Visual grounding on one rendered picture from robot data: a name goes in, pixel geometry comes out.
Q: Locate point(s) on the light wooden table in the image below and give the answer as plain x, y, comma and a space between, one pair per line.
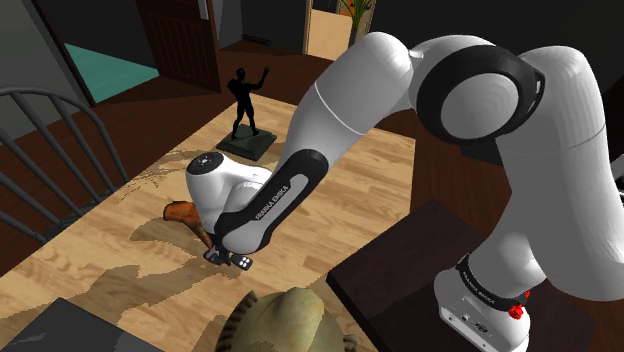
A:
351, 195

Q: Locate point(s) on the dark grey flat slab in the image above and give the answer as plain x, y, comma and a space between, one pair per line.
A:
53, 331

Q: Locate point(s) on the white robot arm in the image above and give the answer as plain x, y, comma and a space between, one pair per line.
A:
551, 185

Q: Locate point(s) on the green potted plant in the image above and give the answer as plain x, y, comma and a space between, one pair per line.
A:
357, 12

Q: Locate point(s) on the olive green round shell object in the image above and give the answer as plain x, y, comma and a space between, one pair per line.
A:
287, 324

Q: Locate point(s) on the dark brown wooden door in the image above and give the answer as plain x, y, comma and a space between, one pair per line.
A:
178, 41

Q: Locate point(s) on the dark robot stand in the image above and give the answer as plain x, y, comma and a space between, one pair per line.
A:
390, 273

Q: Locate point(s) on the grey spindle-back chair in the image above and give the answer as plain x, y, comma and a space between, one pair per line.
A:
58, 109

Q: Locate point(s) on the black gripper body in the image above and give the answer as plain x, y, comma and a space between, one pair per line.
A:
216, 255

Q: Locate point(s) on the brown wooden club-shaped object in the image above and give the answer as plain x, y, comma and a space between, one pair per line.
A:
181, 212

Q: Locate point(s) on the black human figure statue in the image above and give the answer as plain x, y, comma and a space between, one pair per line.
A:
244, 105

